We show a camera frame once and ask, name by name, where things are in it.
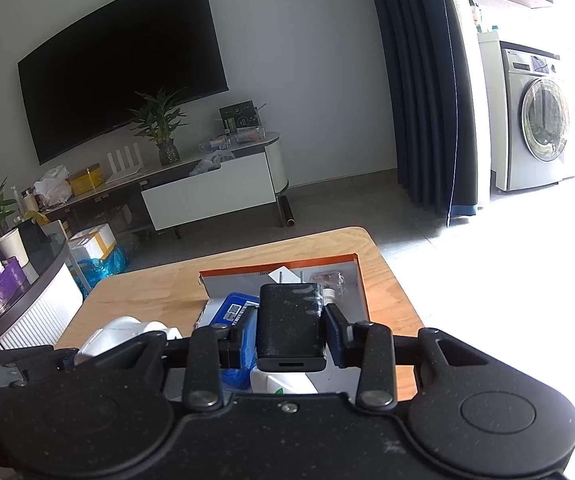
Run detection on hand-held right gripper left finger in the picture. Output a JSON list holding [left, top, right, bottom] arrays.
[[82, 307, 259, 408]]

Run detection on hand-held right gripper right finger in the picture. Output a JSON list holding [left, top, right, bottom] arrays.
[[323, 304, 499, 408]]

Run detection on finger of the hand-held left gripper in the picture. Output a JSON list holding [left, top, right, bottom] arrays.
[[15, 346, 81, 380]]

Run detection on blue plastic box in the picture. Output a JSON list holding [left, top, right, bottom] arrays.
[[206, 292, 261, 391]]

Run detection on black power adapter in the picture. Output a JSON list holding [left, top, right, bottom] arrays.
[[256, 282, 329, 374]]

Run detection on white plug-in device green logo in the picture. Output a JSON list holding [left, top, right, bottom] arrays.
[[250, 366, 319, 396]]

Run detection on orange cardboard box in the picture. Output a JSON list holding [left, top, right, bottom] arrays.
[[198, 254, 372, 396]]

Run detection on clear bottle beige cap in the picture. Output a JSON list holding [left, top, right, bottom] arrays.
[[309, 271, 347, 306]]

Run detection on white rectangular power adapter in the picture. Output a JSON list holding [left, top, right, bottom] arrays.
[[268, 265, 303, 287]]

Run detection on round side table ribbed front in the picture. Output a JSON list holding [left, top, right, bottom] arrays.
[[0, 232, 84, 356]]

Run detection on blue plastic bag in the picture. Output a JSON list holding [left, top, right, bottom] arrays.
[[70, 245, 131, 291]]

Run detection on white paper cup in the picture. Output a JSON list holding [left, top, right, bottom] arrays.
[[0, 229, 29, 268]]

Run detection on black stand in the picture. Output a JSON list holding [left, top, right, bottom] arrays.
[[18, 220, 53, 261]]

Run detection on white yellow cardboard box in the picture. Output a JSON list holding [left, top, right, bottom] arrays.
[[68, 224, 117, 273]]

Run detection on black roll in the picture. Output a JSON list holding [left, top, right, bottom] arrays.
[[276, 195, 297, 228]]

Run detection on white cabinet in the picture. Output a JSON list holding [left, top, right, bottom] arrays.
[[140, 151, 277, 240]]

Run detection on white plastic bag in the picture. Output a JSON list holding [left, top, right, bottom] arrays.
[[34, 166, 72, 207]]

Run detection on crumpled plastic bag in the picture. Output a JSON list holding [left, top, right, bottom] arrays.
[[190, 150, 236, 177]]

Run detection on tv stand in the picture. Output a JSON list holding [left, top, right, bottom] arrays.
[[42, 132, 289, 241]]

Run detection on clear plastic boxes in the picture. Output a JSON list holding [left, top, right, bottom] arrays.
[[200, 127, 268, 151]]

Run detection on potted bamboo plant dark vase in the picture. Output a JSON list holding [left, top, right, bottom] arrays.
[[130, 87, 191, 167]]

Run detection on white router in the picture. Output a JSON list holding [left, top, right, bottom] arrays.
[[105, 142, 146, 184]]

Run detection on dark box green print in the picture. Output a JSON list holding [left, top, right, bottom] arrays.
[[218, 101, 259, 133]]

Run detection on dark blue curtain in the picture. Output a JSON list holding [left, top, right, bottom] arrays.
[[365, 0, 481, 228]]

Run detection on black television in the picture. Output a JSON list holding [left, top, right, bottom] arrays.
[[18, 0, 229, 166]]

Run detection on washing machine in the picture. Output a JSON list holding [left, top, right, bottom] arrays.
[[497, 41, 575, 192]]

